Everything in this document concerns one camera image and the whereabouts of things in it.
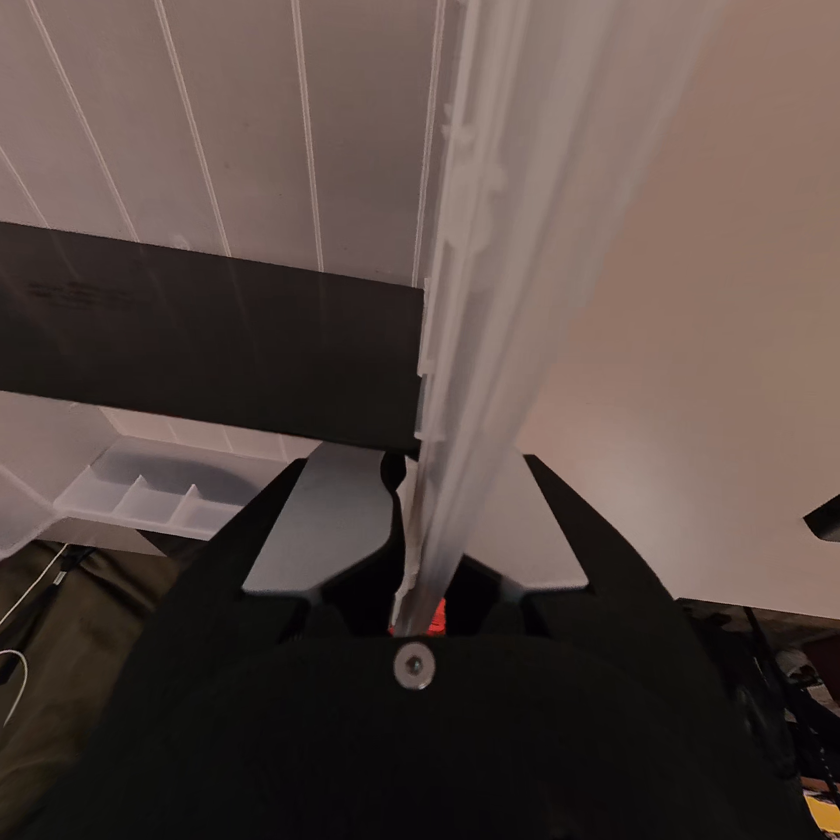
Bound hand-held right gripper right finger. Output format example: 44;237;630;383
459;453;590;597

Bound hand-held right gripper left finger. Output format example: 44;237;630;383
241;443;411;601

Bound clear plastic organizer box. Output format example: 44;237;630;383
0;0;723;637

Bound black divider plate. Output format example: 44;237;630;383
0;221;426;460

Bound person's olive pants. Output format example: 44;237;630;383
0;539;211;840

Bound thin white cable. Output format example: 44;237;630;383
0;543;76;726

